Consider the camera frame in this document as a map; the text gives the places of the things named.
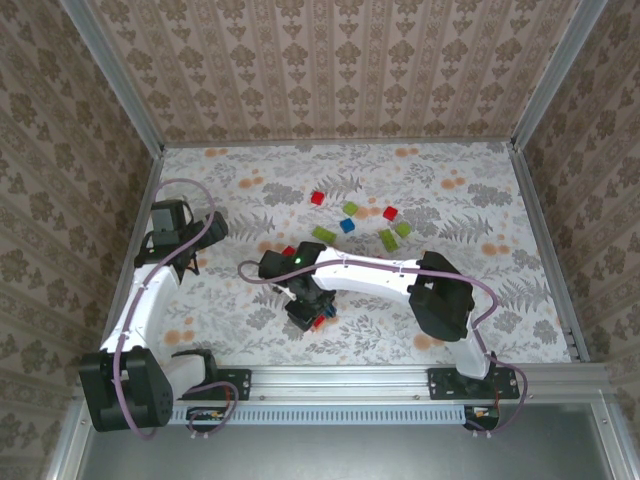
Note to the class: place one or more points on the wide aluminium mounting rail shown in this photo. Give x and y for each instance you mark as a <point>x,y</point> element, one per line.
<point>340,380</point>

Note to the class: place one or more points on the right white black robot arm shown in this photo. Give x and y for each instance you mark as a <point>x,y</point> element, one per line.
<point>370,277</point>

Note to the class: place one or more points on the green long lego brick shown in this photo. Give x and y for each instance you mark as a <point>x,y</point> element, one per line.
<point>388,240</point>
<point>324,235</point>

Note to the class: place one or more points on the green small lego brick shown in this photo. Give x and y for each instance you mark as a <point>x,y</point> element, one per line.
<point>403,230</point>
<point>350,209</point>

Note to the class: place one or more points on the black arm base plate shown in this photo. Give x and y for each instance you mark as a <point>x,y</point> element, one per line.
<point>240,385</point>
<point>442,385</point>

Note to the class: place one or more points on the red small lego brick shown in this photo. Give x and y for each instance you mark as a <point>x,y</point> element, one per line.
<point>390,213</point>
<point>317,198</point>
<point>317,323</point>

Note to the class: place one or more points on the blue small lego brick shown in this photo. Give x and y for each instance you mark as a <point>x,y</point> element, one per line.
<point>347,226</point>

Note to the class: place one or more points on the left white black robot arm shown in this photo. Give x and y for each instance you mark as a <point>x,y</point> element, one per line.
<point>145,305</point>

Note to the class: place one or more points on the aluminium table edge rail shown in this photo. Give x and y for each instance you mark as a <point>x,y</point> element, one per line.
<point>340,142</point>
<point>532,200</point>
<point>157,167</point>

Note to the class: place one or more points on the blue long lego brick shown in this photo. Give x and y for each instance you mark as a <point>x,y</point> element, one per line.
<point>328,313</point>

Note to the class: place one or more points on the aluminium frame post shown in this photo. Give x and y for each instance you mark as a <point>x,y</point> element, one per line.
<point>556,75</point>
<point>114,75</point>

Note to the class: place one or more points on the small black electronics board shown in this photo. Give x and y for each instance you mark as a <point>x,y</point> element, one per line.
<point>202,415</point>
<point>482,414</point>

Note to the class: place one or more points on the grey metal panel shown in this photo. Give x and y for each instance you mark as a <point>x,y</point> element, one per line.
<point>350,455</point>

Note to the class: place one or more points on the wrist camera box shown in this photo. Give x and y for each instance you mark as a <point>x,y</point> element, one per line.
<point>285,291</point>
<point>167,217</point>

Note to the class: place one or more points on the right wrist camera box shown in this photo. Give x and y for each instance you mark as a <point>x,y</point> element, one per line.
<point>285,291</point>

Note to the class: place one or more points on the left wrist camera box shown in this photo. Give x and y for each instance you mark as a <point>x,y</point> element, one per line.
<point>167,217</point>

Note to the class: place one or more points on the red long lego brick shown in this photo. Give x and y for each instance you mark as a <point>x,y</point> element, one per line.
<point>288,250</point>

